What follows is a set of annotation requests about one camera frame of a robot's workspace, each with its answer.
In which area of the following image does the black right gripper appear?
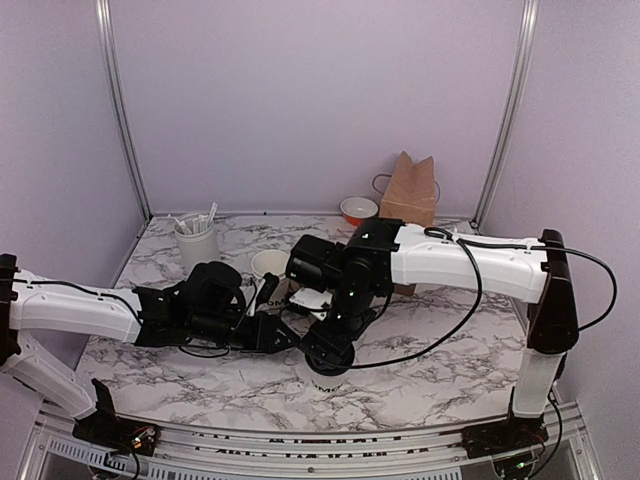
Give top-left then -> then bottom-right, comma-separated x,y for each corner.
300,284 -> 378,370

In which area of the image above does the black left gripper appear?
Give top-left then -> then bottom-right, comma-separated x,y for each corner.
190,311 -> 301,356

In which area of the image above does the white paper coffee cup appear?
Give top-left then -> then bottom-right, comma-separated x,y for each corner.
309,370 -> 347,394

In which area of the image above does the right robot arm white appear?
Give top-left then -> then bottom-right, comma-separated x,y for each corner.
286,218 -> 579,448

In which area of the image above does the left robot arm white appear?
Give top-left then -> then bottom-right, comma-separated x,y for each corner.
1,254 -> 299,445

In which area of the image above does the orange white bowl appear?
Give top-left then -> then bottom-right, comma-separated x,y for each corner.
340,197 -> 378,226

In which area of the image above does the brown paper bag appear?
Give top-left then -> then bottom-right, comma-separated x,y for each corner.
372,151 -> 442,297

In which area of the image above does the white ribbed canister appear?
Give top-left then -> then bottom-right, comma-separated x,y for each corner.
174,212 -> 221,274

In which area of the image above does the white wrapped stir stick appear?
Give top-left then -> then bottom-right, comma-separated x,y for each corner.
207,202 -> 218,223

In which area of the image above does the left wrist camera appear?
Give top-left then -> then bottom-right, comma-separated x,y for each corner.
246,272 -> 280,316

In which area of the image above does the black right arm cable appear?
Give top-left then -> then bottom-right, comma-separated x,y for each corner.
349,227 -> 617,371

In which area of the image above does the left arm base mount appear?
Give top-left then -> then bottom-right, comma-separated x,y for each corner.
72,379 -> 159,456

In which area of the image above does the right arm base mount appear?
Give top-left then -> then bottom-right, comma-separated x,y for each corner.
461,402 -> 549,459

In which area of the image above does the aluminium frame post right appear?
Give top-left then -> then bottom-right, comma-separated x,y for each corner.
472,0 -> 540,229

